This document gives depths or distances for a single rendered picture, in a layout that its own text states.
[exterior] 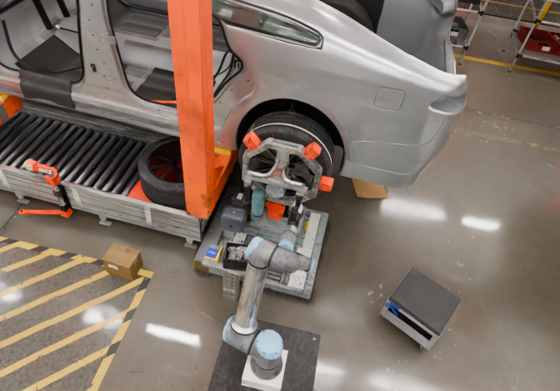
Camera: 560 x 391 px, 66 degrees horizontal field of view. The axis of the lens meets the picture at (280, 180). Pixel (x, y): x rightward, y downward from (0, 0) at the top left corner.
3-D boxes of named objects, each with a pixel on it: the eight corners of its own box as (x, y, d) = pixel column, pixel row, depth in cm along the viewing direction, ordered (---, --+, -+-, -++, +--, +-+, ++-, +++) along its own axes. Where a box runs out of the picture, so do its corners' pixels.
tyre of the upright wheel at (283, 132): (304, 192, 349) (353, 143, 303) (298, 214, 332) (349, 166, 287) (233, 151, 336) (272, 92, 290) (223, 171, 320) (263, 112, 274)
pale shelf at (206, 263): (269, 261, 300) (269, 258, 298) (262, 282, 288) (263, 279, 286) (210, 246, 304) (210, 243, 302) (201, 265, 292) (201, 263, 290)
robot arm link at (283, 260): (299, 255, 208) (317, 258, 272) (276, 244, 211) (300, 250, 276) (289, 278, 206) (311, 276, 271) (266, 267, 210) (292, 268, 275)
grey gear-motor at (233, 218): (256, 209, 376) (257, 181, 351) (241, 248, 347) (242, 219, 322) (236, 204, 378) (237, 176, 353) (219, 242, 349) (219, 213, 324)
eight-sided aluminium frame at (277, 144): (314, 205, 318) (327, 150, 280) (312, 212, 314) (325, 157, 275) (243, 187, 324) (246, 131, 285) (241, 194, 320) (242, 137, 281)
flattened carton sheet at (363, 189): (374, 158, 449) (375, 156, 446) (387, 198, 411) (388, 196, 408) (346, 158, 445) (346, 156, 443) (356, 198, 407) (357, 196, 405)
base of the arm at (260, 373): (280, 383, 247) (282, 375, 240) (247, 377, 248) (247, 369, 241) (284, 351, 261) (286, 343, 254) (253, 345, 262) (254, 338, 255)
